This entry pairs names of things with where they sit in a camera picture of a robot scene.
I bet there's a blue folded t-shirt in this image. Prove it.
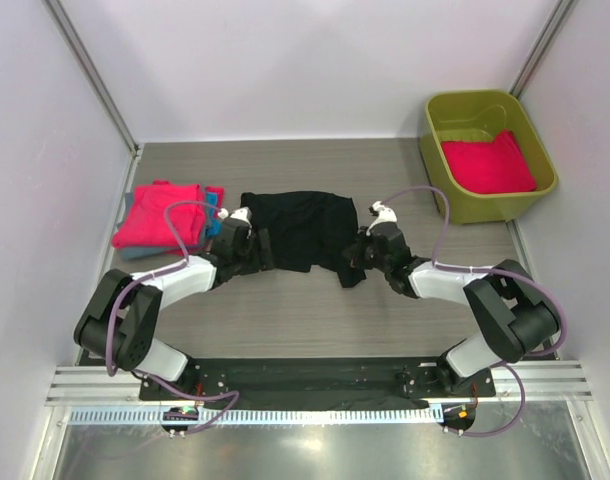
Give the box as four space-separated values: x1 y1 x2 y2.
204 191 221 239

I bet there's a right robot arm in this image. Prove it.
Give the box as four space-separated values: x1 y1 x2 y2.
343 222 565 396

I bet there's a black t-shirt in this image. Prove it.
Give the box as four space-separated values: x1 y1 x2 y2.
240 191 359 282

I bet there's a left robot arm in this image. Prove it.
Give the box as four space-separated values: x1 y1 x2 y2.
73 209 274 399

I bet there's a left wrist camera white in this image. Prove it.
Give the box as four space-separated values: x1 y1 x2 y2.
218 207 251 224

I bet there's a pink t-shirt in bin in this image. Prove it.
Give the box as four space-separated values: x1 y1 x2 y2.
441 130 537 195

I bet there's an aluminium frame rail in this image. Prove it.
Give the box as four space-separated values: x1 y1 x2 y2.
45 360 593 406

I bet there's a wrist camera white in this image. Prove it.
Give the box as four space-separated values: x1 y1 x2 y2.
366 201 398 236
218 207 251 224

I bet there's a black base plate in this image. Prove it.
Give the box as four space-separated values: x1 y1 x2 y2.
137 355 497 414

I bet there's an olive green plastic bin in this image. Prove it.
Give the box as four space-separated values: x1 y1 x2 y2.
419 90 558 224

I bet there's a slotted cable duct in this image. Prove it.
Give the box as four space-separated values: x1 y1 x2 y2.
68 404 443 427

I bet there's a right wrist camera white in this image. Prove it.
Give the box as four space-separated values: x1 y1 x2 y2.
366 201 398 236

